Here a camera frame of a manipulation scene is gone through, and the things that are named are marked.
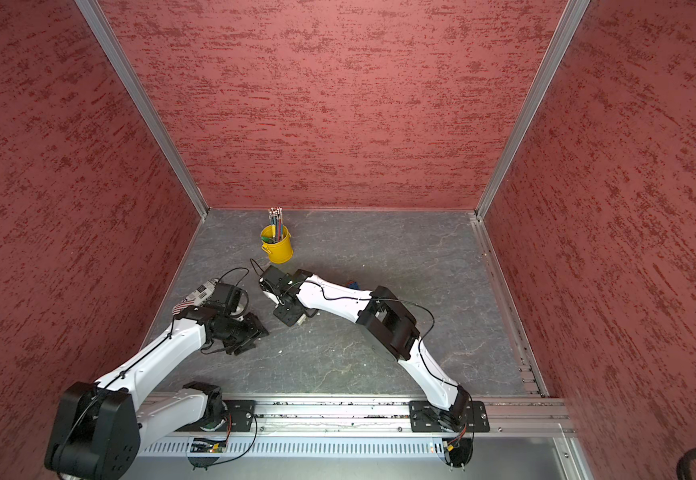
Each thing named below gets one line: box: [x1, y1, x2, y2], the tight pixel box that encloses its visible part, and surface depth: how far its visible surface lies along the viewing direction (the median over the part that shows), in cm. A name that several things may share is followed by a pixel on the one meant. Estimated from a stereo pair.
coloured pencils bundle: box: [268, 206, 285, 242], surface depth 99 cm
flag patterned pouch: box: [172, 298, 196, 316], surface depth 94 cm
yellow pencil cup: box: [260, 224, 294, 264], surface depth 102 cm
